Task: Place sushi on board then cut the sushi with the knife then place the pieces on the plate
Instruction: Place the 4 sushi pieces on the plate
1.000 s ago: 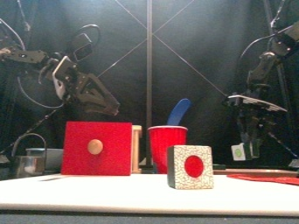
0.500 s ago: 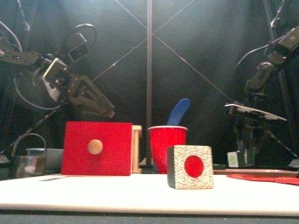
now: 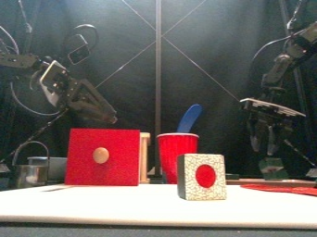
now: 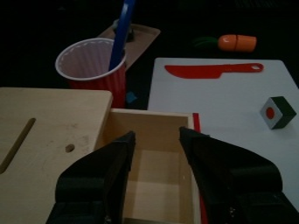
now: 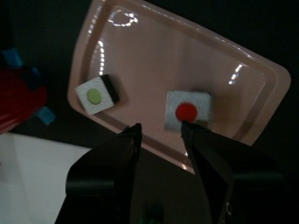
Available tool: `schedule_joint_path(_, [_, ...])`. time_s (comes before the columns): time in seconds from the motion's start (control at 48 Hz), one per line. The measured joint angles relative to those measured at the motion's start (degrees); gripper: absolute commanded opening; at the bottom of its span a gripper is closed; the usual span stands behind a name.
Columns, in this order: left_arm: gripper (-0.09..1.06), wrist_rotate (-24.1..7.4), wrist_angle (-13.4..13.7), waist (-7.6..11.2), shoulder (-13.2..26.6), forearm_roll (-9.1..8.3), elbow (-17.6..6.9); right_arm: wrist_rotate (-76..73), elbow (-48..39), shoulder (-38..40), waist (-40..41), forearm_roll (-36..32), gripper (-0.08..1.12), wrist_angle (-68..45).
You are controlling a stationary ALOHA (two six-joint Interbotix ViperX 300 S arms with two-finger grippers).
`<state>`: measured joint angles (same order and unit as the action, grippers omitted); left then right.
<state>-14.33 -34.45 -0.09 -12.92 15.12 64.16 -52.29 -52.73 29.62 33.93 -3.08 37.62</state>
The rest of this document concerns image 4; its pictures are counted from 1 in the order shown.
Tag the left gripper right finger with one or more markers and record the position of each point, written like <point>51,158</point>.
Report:
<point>234,180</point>

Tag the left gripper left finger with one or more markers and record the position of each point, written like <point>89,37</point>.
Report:
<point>93,180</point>

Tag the toy sushi piece red centre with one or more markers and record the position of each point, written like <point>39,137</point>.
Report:
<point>268,113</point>

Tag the white cutting board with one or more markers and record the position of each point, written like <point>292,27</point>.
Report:
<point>234,93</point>

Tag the red toy knife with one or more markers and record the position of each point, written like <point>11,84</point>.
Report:
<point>202,71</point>

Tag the flat wooden board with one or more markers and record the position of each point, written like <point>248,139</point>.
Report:
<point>142,43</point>

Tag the red-fronted wooden drawer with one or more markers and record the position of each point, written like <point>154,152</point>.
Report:
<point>155,175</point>

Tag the wooden box with slot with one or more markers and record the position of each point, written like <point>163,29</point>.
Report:
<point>47,116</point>

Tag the small blue piece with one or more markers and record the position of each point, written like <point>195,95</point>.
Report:
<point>131,97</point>

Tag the red plastic cup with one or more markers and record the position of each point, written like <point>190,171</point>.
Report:
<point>85,61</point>

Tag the orange toy carrot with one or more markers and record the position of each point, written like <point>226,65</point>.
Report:
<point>238,43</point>

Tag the blue stick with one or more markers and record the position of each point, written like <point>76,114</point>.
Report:
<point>120,35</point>

